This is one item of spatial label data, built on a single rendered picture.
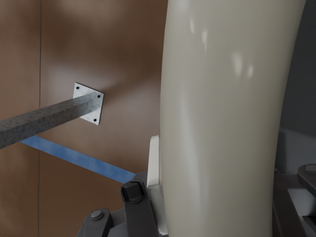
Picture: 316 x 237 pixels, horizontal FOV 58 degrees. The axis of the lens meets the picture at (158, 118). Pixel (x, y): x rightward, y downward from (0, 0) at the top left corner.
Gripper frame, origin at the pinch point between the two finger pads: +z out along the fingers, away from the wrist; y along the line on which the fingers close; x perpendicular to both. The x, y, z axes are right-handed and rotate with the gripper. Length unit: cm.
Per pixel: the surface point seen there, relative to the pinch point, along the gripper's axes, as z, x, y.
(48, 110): 116, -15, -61
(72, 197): 153, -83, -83
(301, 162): 100, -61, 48
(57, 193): 158, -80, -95
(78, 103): 134, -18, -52
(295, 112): 102, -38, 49
